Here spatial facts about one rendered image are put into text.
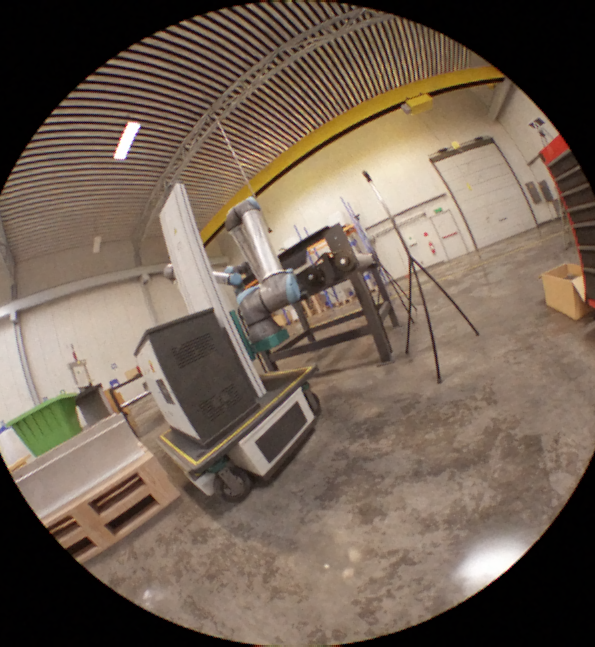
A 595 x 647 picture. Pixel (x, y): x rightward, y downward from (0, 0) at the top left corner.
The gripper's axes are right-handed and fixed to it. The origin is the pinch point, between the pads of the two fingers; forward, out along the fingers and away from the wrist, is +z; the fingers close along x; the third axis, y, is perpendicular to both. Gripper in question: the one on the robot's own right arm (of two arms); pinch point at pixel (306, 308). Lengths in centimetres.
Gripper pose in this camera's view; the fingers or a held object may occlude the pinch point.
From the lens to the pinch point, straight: 165.0
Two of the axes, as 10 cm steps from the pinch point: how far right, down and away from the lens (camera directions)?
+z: 4.5, 7.6, 4.7
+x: 8.6, -2.2, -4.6
